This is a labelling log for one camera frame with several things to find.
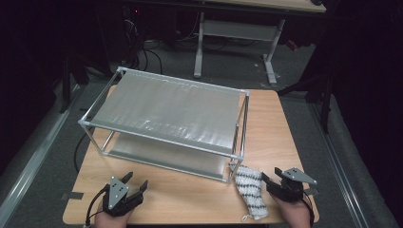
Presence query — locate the left hand-held gripper black cable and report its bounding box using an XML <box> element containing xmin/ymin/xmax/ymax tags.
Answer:
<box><xmin>84</xmin><ymin>184</ymin><xmax>110</xmax><ymax>228</ymax></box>

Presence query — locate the black metal stand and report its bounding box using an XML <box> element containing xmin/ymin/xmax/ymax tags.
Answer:
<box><xmin>278</xmin><ymin>71</ymin><xmax>335</xmax><ymax>134</ymax></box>
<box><xmin>58</xmin><ymin>53</ymin><xmax>90</xmax><ymax>115</ymax></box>

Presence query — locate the right hand-held gripper black cable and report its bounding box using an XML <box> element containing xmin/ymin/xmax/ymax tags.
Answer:
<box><xmin>300</xmin><ymin>189</ymin><xmax>317</xmax><ymax>228</ymax></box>

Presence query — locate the bundle of black floor cables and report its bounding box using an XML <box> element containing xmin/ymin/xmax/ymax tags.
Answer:
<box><xmin>126</xmin><ymin>37</ymin><xmax>165</xmax><ymax>76</ymax></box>

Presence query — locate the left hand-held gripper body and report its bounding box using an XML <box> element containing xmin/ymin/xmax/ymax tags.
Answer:
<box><xmin>102</xmin><ymin>176</ymin><xmax>144</xmax><ymax>219</ymax></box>

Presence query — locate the white grey striped cloth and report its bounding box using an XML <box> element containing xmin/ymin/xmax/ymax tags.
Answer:
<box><xmin>228</xmin><ymin>162</ymin><xmax>270</xmax><ymax>221</ymax></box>

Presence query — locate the person's left hand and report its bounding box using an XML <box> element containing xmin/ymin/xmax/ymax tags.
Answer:
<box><xmin>93</xmin><ymin>202</ymin><xmax>134</xmax><ymax>228</ymax></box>

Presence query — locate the metal floor rail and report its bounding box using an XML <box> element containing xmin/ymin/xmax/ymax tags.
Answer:
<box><xmin>0</xmin><ymin>84</ymin><xmax>84</xmax><ymax>222</ymax></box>
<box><xmin>310</xmin><ymin>103</ymin><xmax>364</xmax><ymax>228</ymax></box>

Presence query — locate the metal rack with grey fabric shelves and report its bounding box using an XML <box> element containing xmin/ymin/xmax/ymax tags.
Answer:
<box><xmin>77</xmin><ymin>66</ymin><xmax>251</xmax><ymax>184</ymax></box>

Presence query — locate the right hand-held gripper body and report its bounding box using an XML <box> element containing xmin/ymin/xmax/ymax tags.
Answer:
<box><xmin>265</xmin><ymin>166</ymin><xmax>318</xmax><ymax>203</ymax></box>

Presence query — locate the desk with white metal legs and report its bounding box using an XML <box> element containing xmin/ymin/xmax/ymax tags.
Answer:
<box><xmin>193</xmin><ymin>0</ymin><xmax>327</xmax><ymax>86</ymax></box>

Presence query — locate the person's right hand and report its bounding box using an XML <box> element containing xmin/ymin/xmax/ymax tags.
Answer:
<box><xmin>271</xmin><ymin>192</ymin><xmax>313</xmax><ymax>228</ymax></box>

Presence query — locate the hand-held gripper black cable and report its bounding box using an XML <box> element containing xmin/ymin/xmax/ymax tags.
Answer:
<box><xmin>300</xmin><ymin>189</ymin><xmax>317</xmax><ymax>228</ymax></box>
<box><xmin>84</xmin><ymin>184</ymin><xmax>110</xmax><ymax>228</ymax></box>

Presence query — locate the dark computer tower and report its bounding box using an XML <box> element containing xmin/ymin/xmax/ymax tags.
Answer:
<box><xmin>120</xmin><ymin>4</ymin><xmax>145</xmax><ymax>65</ymax></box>

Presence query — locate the black floor cable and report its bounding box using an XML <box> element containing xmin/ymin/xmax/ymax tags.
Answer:
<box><xmin>73</xmin><ymin>131</ymin><xmax>93</xmax><ymax>174</ymax></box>

